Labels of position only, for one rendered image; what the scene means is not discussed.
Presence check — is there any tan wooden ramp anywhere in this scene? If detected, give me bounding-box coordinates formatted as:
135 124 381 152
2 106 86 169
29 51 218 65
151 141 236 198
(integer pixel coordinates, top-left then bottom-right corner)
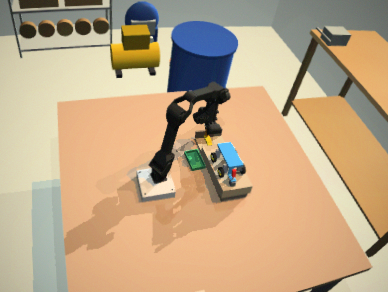
195 130 253 202

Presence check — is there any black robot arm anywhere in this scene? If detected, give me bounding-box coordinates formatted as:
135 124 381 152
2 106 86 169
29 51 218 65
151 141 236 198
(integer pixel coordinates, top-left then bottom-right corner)
148 81 231 184

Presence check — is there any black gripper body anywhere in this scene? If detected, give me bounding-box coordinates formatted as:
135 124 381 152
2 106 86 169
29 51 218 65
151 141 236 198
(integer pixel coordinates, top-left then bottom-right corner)
198 106 222 134

